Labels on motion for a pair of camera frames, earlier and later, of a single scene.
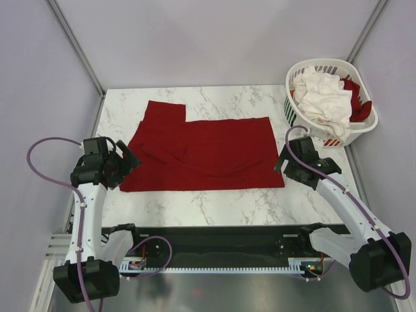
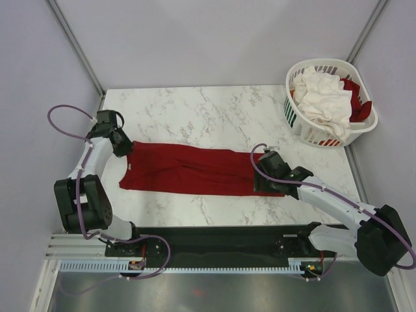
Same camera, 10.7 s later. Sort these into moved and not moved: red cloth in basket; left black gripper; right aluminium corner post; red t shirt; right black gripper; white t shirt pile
Moved: red t shirt; left black gripper; right black gripper
Not moved: white t shirt pile; right aluminium corner post; red cloth in basket
